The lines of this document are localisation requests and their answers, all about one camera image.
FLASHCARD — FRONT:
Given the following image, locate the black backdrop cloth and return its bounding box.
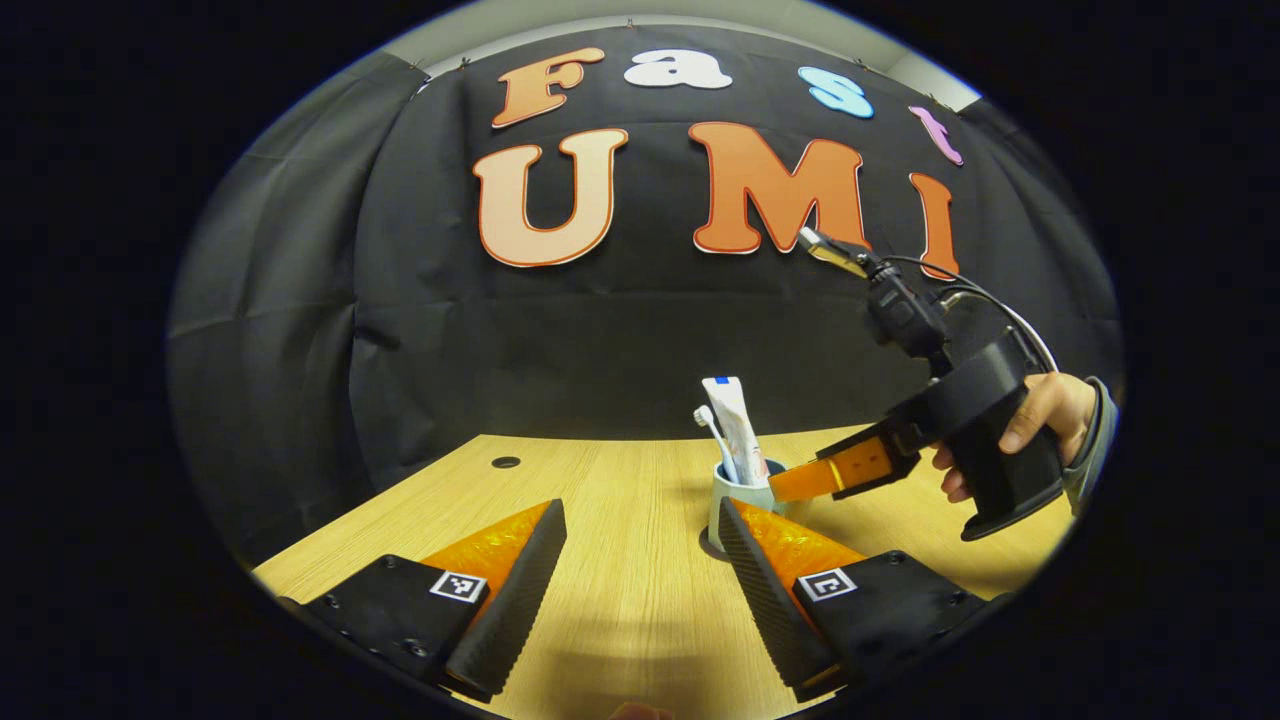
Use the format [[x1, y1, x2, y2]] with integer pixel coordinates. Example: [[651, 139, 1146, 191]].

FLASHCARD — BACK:
[[168, 25, 1121, 571]]

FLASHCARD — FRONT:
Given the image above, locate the wooden desktop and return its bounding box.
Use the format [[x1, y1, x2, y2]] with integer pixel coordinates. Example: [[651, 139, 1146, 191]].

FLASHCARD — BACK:
[[250, 425, 1076, 720]]

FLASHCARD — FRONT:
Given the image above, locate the light blue cup wooden handle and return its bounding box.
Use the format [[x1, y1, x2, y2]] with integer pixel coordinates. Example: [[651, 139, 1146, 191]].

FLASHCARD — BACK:
[[708, 459, 791, 553]]

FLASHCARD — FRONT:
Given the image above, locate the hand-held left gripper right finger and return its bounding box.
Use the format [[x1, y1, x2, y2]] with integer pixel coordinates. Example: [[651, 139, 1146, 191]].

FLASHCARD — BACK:
[[718, 497, 1001, 703]]

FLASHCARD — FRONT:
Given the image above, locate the white toothbrush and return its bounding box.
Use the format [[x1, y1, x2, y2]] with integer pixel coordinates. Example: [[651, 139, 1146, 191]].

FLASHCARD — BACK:
[[694, 405, 741, 485]]

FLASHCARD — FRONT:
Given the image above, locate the white toothpaste tube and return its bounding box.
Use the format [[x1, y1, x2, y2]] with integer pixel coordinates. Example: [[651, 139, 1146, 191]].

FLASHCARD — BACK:
[[701, 376, 771, 487]]

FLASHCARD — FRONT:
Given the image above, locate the black cable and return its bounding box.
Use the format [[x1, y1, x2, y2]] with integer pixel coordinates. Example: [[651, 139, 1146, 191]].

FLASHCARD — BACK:
[[880, 255, 1059, 373]]

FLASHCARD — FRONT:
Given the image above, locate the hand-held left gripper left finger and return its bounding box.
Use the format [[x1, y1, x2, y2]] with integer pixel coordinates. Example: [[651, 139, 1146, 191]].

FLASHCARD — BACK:
[[278, 499, 568, 704]]

